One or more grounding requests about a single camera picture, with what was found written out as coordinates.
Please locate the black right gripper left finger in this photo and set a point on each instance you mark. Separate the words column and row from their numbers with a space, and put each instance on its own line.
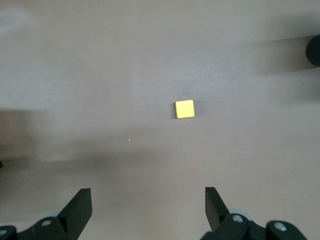
column 72, row 217

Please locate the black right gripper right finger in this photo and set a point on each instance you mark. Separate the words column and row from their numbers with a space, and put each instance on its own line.
column 222, row 225

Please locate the yellow block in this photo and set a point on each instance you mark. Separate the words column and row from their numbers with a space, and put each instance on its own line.
column 185, row 109

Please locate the brown table cover sheet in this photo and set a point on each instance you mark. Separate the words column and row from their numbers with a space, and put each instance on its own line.
column 125, row 75

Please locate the black round object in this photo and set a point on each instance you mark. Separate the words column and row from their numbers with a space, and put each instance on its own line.
column 314, row 50

